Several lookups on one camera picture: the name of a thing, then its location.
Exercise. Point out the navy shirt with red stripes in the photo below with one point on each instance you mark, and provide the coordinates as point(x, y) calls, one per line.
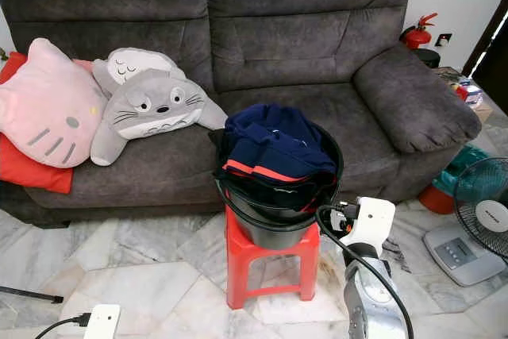
point(278, 140)

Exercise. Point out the black plastic bucket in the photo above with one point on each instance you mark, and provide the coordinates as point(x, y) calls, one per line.
point(274, 228)

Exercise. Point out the red round container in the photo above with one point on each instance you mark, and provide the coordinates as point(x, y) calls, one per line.
point(436, 200)

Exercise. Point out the red plastic stool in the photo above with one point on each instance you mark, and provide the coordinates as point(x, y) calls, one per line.
point(242, 263)

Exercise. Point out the white standing fan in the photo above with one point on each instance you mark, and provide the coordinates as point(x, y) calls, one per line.
point(456, 252)

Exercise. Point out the teal plastic basket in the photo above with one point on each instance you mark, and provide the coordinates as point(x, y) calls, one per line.
point(464, 164)

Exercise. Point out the red cushion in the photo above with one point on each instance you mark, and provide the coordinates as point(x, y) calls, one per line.
point(32, 172)

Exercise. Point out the cluttered small side table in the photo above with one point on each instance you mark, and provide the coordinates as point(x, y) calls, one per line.
point(464, 89)

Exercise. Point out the dark grey fabric sofa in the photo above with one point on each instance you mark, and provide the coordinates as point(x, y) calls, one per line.
point(302, 45)

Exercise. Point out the black round container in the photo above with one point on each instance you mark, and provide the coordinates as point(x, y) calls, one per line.
point(429, 57)

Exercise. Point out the red fire extinguisher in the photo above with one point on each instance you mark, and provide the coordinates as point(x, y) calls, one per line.
point(415, 36)

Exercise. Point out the pink cat face pillow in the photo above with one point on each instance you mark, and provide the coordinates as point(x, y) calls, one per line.
point(48, 113)

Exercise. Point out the grey Totoro plush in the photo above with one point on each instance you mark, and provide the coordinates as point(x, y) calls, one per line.
point(155, 109)

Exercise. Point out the black wall socket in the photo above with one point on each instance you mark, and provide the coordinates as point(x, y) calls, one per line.
point(444, 39)

